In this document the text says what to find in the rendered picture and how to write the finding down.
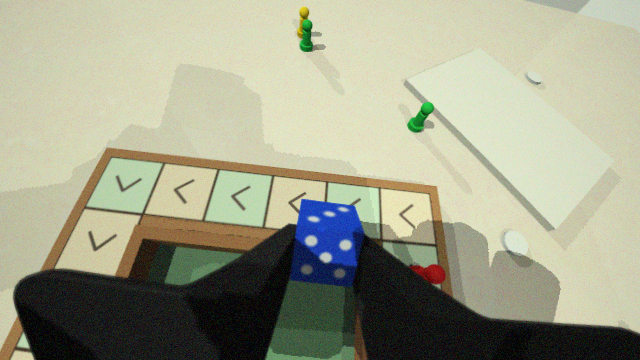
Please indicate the red pawn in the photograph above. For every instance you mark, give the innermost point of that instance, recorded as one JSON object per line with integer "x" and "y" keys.
{"x": 433, "y": 273}

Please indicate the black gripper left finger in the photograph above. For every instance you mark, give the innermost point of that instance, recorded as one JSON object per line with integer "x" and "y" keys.
{"x": 228, "y": 314}

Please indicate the square board track with arrow tiles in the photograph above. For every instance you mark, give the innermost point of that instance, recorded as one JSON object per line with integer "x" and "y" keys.
{"x": 210, "y": 227}

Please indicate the yellow pawn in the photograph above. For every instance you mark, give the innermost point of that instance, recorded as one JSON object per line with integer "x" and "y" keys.
{"x": 304, "y": 12}

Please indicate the green pawn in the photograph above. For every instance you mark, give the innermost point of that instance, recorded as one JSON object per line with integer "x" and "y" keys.
{"x": 417, "y": 124}
{"x": 306, "y": 44}

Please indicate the blue die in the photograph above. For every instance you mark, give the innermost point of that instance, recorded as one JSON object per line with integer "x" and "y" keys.
{"x": 328, "y": 243}

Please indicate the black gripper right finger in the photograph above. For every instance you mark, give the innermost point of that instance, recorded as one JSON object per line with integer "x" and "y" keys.
{"x": 405, "y": 317}

